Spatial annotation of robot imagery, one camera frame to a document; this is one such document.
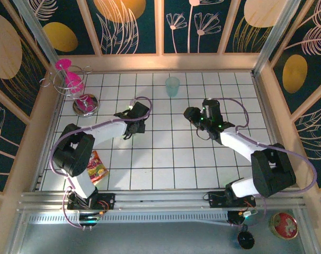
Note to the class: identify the red round tin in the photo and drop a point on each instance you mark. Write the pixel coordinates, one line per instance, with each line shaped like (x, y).
(283, 226)

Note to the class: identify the colourful snack packet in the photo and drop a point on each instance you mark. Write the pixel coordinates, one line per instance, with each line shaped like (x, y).
(98, 172)

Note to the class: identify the aluminium mounting rail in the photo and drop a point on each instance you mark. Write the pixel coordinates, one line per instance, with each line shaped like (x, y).
(160, 201)

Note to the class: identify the black round lid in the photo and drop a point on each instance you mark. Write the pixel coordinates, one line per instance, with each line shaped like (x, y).
(245, 239)

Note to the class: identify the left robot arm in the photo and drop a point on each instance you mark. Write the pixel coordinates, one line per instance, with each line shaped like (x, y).
(107, 131)

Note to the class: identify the teal plastic cup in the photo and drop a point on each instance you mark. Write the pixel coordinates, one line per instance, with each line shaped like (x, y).
(172, 88)

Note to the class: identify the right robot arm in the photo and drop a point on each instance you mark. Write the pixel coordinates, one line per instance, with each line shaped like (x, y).
(237, 144)

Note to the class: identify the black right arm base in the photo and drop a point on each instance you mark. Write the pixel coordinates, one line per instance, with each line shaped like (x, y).
(216, 199)

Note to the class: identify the aluminium frame post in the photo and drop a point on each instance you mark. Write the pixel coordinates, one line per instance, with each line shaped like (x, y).
(271, 39)
(36, 29)

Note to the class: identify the aluminium table side rail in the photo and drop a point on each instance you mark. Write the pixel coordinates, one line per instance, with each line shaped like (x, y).
(40, 180)
(267, 116)

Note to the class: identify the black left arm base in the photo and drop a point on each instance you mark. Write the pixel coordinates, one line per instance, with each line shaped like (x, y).
(107, 201)

